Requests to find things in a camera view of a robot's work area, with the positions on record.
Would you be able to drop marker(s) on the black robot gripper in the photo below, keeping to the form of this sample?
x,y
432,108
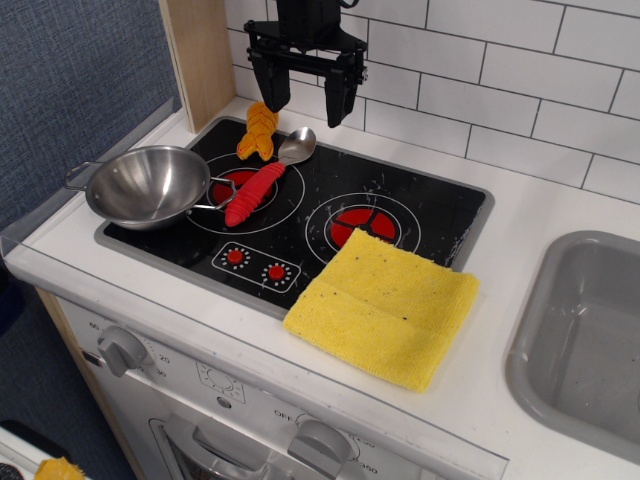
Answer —
x,y
307,37

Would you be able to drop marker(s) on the wooden side panel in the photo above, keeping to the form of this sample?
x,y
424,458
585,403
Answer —
x,y
199,45

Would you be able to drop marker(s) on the black toy stove top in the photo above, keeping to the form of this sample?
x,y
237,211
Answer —
x,y
303,221

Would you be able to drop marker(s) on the stainless steel pot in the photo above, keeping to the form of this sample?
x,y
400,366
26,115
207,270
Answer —
x,y
151,187

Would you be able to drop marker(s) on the yellow knitted cloth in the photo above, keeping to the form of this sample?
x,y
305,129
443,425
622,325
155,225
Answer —
x,y
386,311

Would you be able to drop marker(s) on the grey left oven knob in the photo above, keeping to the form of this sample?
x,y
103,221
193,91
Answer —
x,y
121,350

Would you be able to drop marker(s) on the grey oven knob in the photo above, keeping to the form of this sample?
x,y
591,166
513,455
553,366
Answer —
x,y
320,447
121,350

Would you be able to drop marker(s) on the white toy oven front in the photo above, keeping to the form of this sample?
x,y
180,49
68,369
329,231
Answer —
x,y
184,419

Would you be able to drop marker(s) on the grey right oven knob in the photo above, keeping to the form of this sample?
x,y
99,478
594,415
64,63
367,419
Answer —
x,y
320,447

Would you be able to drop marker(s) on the grey plastic sink basin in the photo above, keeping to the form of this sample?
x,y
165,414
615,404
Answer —
x,y
573,365

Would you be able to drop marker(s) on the orange plush item bottom left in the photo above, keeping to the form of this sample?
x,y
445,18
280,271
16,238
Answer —
x,y
58,469

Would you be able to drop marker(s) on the red handled metal spoon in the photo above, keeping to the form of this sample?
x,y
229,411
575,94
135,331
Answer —
x,y
296,148

